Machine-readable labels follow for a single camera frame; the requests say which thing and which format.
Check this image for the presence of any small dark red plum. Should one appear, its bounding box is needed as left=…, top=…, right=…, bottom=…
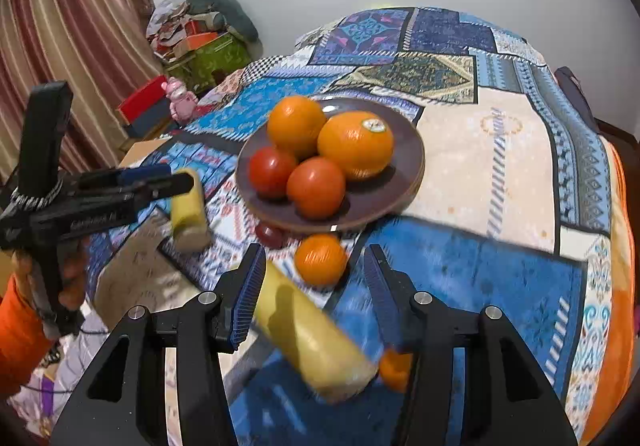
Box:
left=255, top=221, right=288, bottom=250

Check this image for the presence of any green-yellow sugarcane piece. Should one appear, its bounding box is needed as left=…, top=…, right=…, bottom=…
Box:
left=254, top=262, right=378, bottom=404

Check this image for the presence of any small tangerine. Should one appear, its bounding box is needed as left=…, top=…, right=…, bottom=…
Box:
left=378, top=348, right=413, bottom=394

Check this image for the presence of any small mandarin orange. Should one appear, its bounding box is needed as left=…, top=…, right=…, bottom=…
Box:
left=294, top=235, right=348, bottom=288

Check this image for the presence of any dark red tomato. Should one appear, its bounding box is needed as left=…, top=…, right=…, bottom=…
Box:
left=248, top=147, right=298, bottom=199

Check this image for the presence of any orange-red tomato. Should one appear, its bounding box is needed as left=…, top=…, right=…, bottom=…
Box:
left=286, top=157, right=346, bottom=221

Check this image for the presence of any orange sleeve forearm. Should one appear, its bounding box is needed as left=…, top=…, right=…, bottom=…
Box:
left=0, top=275, right=52, bottom=400

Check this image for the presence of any left hand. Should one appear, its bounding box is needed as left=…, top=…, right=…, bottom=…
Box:
left=12, top=240, right=88, bottom=311

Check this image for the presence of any cardboard piece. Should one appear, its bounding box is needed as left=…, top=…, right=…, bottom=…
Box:
left=118, top=139, right=166, bottom=167

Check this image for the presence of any red and blue box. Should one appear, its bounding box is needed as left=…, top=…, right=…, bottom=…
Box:
left=116, top=75, right=171, bottom=139

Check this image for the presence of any dark purple plate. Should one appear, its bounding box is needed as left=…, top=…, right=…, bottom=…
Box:
left=235, top=97, right=425, bottom=233

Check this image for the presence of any pink plush toy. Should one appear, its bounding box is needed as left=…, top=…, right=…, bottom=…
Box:
left=162, top=76, right=198, bottom=125

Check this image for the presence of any green patterned box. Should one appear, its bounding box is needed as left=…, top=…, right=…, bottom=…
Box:
left=164, top=33, right=252, bottom=94

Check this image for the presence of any orange with sticker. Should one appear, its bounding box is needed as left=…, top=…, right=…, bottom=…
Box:
left=317, top=111, right=395, bottom=181

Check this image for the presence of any striped red curtain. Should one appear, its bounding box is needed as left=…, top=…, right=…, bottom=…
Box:
left=1, top=0, right=160, bottom=177

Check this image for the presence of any plain orange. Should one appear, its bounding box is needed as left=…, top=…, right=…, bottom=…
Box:
left=267, top=96, right=326, bottom=161

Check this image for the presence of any dark green pillow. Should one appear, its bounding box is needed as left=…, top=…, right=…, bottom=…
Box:
left=186, top=0, right=259, bottom=44

